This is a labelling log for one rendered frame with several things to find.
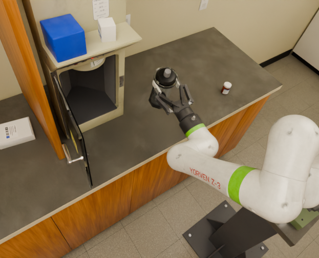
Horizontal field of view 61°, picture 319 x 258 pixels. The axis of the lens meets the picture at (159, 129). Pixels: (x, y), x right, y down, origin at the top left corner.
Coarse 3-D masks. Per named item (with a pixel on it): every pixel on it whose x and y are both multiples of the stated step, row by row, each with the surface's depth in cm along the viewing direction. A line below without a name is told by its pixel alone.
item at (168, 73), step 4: (164, 68) 120; (168, 68) 120; (160, 72) 118; (164, 72) 116; (168, 72) 116; (172, 72) 119; (156, 76) 119; (160, 76) 118; (164, 76) 118; (168, 76) 117; (172, 76) 119; (160, 80) 117; (164, 80) 117; (168, 80) 118; (172, 80) 118; (164, 84) 118; (168, 84) 118
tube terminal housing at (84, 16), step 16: (32, 0) 77; (48, 0) 79; (64, 0) 82; (80, 0) 85; (112, 0) 92; (32, 16) 82; (48, 16) 83; (80, 16) 90; (112, 16) 97; (32, 32) 93; (80, 64) 105; (48, 80) 108; (112, 112) 140; (64, 128) 129; (80, 128) 135
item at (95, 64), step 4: (96, 60) 111; (100, 60) 113; (104, 60) 116; (84, 64) 110; (88, 64) 110; (92, 64) 111; (96, 64) 112; (100, 64) 114; (76, 68) 110; (80, 68) 110; (84, 68) 110; (88, 68) 111; (92, 68) 112; (96, 68) 113
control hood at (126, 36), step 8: (120, 24) 100; (128, 24) 101; (88, 32) 95; (96, 32) 96; (120, 32) 98; (128, 32) 98; (88, 40) 93; (96, 40) 93; (120, 40) 95; (128, 40) 95; (136, 40) 96; (88, 48) 90; (96, 48) 91; (104, 48) 91; (112, 48) 92; (120, 48) 100; (48, 56) 88; (80, 56) 88; (88, 56) 89; (48, 64) 94; (56, 64) 84; (64, 64) 85
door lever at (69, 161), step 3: (63, 144) 102; (63, 147) 102; (66, 147) 102; (63, 150) 101; (66, 150) 101; (66, 153) 100; (69, 153) 101; (66, 156) 100; (69, 156) 100; (69, 159) 99; (72, 159) 100; (75, 159) 100; (78, 159) 100; (81, 159) 100; (69, 162) 99; (72, 162) 99
